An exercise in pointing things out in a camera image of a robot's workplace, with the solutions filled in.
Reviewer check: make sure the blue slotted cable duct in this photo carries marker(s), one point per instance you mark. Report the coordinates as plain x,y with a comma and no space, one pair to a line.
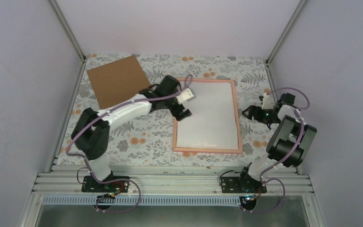
124,200

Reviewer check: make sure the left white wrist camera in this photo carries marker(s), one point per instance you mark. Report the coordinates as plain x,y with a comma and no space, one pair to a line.
185,96

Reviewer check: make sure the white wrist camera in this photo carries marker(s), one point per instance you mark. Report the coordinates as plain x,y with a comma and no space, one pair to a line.
185,96
266,102

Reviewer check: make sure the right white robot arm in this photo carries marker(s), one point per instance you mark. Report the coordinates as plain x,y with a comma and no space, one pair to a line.
291,140

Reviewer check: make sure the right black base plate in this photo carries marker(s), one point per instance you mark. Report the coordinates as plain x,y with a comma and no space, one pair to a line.
241,185

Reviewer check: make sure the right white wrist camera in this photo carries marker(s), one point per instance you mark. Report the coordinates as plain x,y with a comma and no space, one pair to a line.
266,102

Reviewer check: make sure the brown backing board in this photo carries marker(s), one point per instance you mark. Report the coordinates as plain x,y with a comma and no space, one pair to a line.
118,81

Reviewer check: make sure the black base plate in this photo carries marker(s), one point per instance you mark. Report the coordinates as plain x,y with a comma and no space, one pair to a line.
91,185
241,185

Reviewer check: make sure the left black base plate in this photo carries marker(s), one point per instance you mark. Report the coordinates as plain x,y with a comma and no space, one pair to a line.
91,185

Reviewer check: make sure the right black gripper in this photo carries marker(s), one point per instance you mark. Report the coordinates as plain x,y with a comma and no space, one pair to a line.
256,116

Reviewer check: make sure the aluminium rail base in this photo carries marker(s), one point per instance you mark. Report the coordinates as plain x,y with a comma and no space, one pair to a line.
164,180

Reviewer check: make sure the sunset photo print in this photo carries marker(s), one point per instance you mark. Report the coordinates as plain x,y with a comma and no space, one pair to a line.
208,116

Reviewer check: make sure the pink picture frame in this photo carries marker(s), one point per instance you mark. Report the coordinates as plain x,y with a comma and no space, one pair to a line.
239,134

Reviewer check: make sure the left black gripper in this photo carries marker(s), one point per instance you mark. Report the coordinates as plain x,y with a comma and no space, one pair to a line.
175,113

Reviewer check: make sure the floral table cloth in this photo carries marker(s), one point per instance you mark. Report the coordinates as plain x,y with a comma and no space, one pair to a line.
147,140

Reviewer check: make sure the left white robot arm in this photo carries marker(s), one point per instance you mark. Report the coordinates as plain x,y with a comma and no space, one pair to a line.
90,136

